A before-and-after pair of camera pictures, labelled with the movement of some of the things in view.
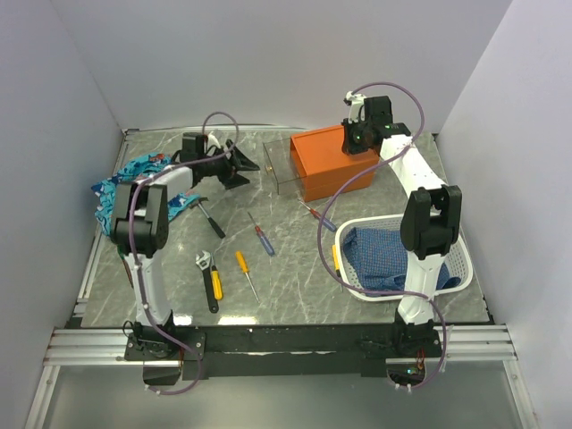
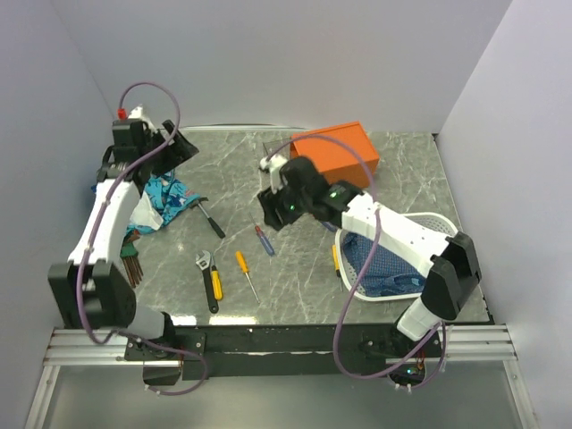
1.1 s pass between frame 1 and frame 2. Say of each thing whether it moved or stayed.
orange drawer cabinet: stayed
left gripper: moved
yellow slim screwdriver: stayed
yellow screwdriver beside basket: stayed
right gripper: moved
